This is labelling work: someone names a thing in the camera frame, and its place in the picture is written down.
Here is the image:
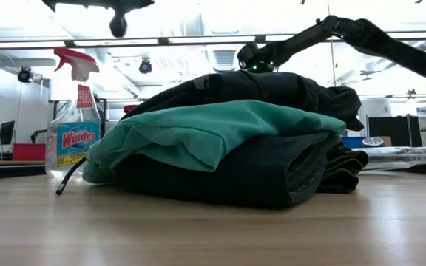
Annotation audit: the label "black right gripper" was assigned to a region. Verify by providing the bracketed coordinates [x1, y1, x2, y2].
[246, 61, 277, 75]

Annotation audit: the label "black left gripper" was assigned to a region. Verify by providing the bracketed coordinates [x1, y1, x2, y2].
[41, 0, 156, 15]

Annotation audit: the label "black garments pile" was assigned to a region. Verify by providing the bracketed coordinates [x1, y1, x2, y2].
[55, 69, 365, 197]

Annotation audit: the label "turquoise shorts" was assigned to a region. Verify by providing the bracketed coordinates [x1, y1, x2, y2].
[81, 99, 348, 185]

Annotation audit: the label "small red storage bin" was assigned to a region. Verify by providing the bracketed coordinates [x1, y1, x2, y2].
[12, 143, 47, 162]

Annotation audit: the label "black ceiling spotlight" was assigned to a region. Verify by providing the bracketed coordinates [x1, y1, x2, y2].
[16, 66, 33, 84]
[138, 58, 154, 75]

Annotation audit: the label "blue box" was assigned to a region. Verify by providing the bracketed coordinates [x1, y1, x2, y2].
[342, 136, 365, 149]

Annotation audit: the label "black cylindrical speaker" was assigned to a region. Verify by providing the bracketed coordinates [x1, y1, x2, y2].
[362, 137, 385, 148]

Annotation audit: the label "black room partition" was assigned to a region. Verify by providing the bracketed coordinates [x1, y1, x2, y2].
[366, 115, 423, 148]

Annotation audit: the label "black background monitor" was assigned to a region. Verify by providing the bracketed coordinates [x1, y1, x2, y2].
[0, 120, 16, 146]

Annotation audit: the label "slim clear spray bottle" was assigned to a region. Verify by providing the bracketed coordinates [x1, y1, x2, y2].
[353, 145, 426, 171]

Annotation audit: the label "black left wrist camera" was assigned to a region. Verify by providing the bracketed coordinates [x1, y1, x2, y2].
[109, 11, 129, 39]

